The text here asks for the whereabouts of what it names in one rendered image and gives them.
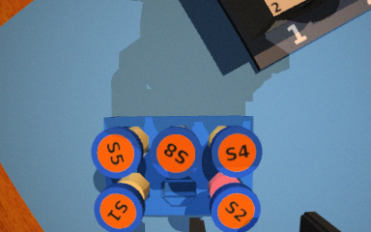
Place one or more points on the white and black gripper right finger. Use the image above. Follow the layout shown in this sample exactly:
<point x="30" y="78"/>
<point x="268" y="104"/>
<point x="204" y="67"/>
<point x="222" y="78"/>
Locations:
<point x="313" y="222"/>

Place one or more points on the blue tube rack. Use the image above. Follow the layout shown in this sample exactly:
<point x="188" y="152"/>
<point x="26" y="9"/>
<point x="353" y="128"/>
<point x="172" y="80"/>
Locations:
<point x="192" y="189"/>

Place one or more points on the light blue bench mat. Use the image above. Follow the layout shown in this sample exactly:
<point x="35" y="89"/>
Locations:
<point x="67" y="64"/>

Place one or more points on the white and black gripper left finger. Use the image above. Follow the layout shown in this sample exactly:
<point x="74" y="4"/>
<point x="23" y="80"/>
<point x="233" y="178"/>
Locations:
<point x="196" y="225"/>

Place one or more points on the conical tube with pink liquid and blue cap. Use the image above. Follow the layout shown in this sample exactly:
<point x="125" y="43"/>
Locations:
<point x="234" y="206"/>

